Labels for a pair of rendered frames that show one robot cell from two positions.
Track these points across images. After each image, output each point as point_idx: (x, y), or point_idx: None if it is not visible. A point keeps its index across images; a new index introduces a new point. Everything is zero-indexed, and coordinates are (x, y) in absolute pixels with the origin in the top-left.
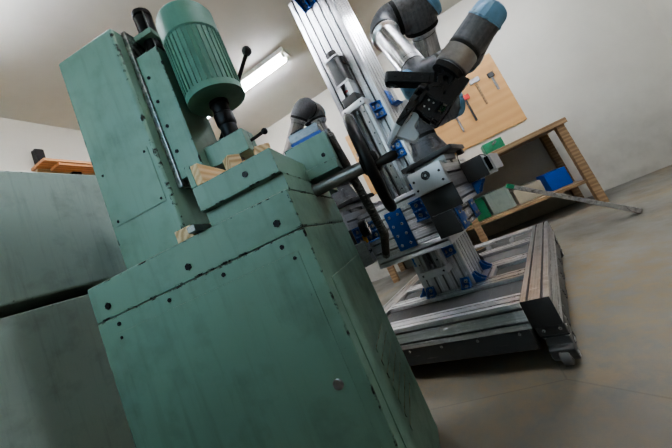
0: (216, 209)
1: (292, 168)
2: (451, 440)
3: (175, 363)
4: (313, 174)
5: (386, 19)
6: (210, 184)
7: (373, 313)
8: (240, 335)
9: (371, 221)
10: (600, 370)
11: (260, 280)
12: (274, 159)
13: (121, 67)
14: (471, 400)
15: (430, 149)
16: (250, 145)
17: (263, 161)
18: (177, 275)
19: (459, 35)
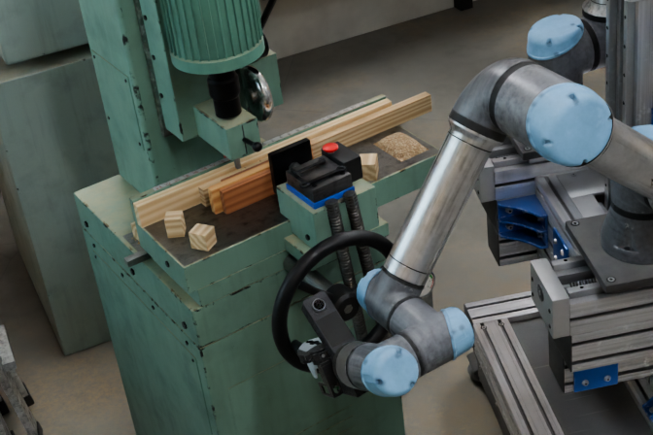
0: None
1: (235, 261)
2: None
3: (126, 317)
4: (290, 250)
5: (465, 123)
6: (146, 236)
7: (329, 399)
8: (161, 354)
9: (535, 215)
10: None
11: (173, 343)
12: (187, 281)
13: None
14: None
15: (610, 246)
16: (237, 152)
17: (179, 272)
18: (126, 266)
19: (349, 363)
